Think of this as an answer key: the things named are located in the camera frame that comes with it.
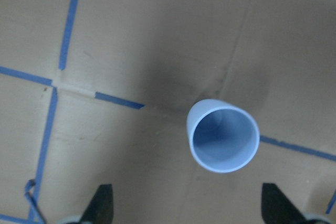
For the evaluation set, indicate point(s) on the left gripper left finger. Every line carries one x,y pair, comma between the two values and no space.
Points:
100,208

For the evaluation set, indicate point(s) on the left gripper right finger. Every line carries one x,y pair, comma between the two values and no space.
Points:
277,208

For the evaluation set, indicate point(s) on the light blue plastic cup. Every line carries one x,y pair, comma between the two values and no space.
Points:
222,137

